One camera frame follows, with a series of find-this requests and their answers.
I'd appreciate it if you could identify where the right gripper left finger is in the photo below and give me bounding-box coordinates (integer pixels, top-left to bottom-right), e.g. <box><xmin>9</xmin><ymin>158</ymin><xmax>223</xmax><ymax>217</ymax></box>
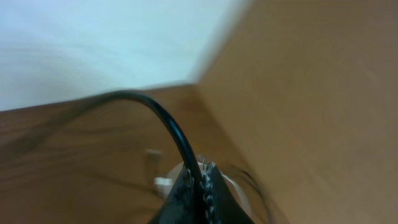
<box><xmin>148</xmin><ymin>167</ymin><xmax>198</xmax><ymax>224</ymax></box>

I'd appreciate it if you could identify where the cardboard box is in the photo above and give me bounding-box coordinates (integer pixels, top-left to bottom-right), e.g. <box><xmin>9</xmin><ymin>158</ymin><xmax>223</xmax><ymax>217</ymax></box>
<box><xmin>198</xmin><ymin>0</ymin><xmax>397</xmax><ymax>223</ymax></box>

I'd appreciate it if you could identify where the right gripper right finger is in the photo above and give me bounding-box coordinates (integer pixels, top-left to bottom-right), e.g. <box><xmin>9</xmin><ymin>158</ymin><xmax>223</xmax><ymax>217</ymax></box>
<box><xmin>201</xmin><ymin>162</ymin><xmax>254</xmax><ymax>224</ymax></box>

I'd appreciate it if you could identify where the long black usb cable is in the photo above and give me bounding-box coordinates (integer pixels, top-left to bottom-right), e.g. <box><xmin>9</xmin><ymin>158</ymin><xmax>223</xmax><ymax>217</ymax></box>
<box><xmin>0</xmin><ymin>89</ymin><xmax>205</xmax><ymax>194</ymax></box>

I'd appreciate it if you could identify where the white usb cable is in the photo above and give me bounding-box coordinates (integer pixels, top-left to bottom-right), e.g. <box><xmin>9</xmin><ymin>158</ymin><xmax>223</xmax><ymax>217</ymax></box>
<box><xmin>154</xmin><ymin>161</ymin><xmax>252</xmax><ymax>218</ymax></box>

